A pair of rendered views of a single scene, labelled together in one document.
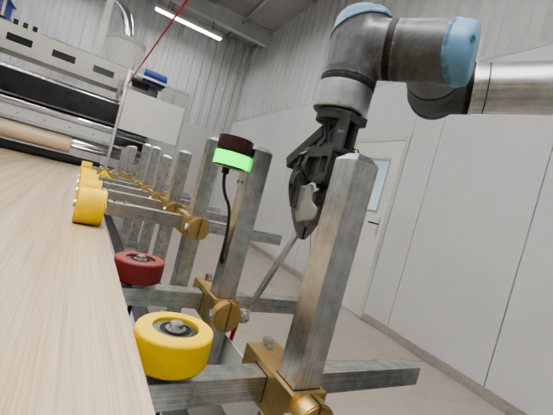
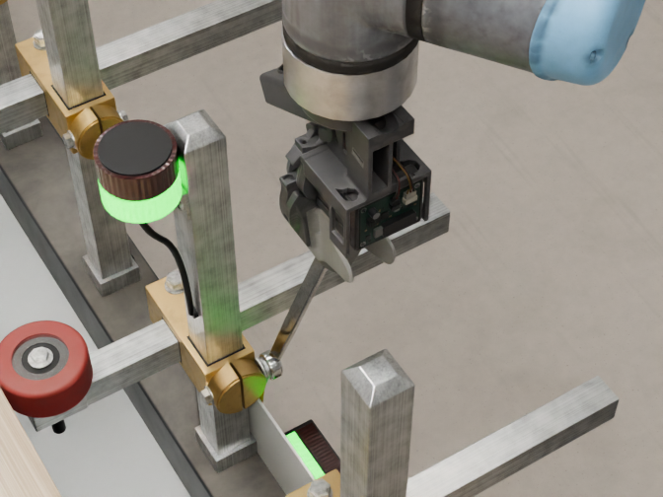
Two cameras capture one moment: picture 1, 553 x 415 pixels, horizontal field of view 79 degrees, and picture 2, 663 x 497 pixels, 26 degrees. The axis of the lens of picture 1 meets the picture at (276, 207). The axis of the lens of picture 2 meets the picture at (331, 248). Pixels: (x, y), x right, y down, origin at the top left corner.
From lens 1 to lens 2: 0.84 m
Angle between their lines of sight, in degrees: 49
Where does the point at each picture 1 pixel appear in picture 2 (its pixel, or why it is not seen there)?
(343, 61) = (323, 41)
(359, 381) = (488, 480)
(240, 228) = (209, 269)
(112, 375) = not seen: outside the picture
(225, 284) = (215, 343)
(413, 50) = (474, 50)
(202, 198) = (76, 65)
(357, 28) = not seen: outside the picture
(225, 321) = (240, 399)
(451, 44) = (551, 64)
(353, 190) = (378, 432)
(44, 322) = not seen: outside the picture
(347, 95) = (353, 105)
